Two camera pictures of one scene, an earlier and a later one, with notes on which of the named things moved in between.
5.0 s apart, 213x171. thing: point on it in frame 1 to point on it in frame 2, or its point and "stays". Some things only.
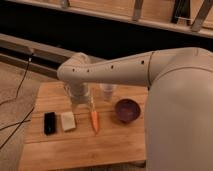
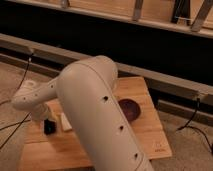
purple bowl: x=127 y=110 stays
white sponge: x=68 y=121 stays
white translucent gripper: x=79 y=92 to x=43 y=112
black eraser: x=50 y=123 stays
